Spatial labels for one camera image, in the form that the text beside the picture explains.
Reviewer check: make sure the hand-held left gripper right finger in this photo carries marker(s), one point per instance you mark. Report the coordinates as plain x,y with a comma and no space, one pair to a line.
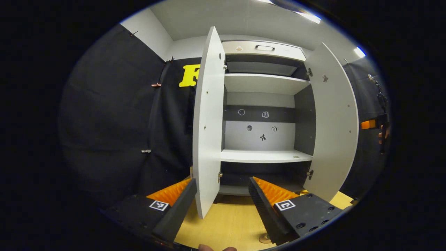
264,212

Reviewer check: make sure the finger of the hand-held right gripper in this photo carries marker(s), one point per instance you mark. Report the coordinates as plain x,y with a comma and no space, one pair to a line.
368,124

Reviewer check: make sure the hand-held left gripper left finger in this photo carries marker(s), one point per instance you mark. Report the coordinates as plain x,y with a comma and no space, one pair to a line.
176,214

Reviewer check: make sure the round wooden coaster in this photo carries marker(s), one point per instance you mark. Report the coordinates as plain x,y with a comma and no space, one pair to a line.
263,239

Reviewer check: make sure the white cabinet door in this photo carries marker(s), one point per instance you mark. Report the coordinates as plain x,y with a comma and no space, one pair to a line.
336,122
209,122

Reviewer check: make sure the white cabinet shelf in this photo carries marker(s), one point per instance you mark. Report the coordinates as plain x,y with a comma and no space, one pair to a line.
264,83
261,156

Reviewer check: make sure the white and grey cabinet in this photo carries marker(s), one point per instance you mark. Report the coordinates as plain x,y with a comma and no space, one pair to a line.
259,137

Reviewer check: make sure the beige cabinet drawer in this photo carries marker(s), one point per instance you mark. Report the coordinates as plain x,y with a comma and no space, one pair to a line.
285,52

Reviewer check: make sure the black backdrop cloth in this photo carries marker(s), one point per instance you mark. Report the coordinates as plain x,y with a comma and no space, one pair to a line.
111,122
366,164

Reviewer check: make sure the small ceiling light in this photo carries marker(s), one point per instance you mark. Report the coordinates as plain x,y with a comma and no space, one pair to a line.
360,52

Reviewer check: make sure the long ceiling light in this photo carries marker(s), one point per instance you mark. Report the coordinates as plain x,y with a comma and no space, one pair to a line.
308,16

